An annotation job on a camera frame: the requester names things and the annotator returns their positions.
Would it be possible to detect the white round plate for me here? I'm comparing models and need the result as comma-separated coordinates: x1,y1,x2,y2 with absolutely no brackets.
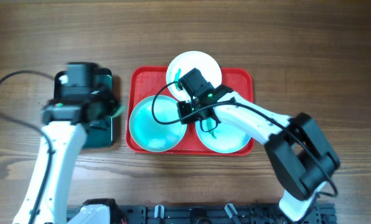
166,51,222,102

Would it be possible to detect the black water tray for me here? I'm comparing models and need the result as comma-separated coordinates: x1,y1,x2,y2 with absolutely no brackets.
54,68,115,149

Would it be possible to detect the red plastic tray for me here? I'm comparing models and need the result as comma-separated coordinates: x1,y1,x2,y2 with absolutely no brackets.
125,66,254,156

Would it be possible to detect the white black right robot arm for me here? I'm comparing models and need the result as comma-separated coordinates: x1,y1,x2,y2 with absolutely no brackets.
177,85,340,222

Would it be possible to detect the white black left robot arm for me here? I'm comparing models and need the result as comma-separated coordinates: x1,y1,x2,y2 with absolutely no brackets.
13,85,121,223

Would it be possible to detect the green scouring sponge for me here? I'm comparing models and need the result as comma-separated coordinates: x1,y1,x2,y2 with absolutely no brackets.
111,105,125,118

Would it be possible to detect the light blue plate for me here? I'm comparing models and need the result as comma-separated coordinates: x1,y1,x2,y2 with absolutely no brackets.
195,118,251,154
129,95,187,152

